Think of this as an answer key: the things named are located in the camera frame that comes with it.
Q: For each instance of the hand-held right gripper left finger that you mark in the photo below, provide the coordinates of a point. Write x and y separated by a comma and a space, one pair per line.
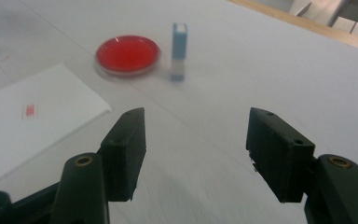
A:
124, 155

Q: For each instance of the blue stamp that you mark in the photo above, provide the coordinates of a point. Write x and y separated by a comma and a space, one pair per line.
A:
179, 46

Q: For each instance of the white paper sheet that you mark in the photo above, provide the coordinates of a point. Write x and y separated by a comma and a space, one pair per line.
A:
28, 130

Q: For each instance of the white table cover board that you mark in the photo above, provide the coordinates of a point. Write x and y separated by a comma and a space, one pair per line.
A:
230, 77

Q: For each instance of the white metal desk frame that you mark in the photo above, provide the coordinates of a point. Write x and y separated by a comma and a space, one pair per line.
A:
338, 12

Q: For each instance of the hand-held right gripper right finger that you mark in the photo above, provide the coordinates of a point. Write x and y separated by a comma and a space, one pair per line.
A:
279, 155

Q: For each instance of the round red ink pad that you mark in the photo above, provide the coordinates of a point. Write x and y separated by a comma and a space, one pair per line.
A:
127, 54

